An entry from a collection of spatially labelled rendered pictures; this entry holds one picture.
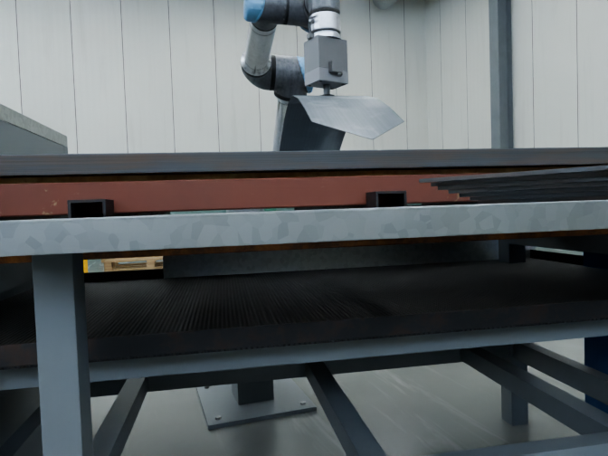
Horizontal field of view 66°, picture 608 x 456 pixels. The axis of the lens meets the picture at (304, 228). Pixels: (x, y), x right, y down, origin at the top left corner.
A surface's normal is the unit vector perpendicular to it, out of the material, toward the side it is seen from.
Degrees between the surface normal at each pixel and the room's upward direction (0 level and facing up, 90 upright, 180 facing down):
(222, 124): 90
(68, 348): 90
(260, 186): 90
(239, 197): 90
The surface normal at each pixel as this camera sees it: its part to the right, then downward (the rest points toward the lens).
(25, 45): 0.32, 0.03
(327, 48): 0.54, 0.02
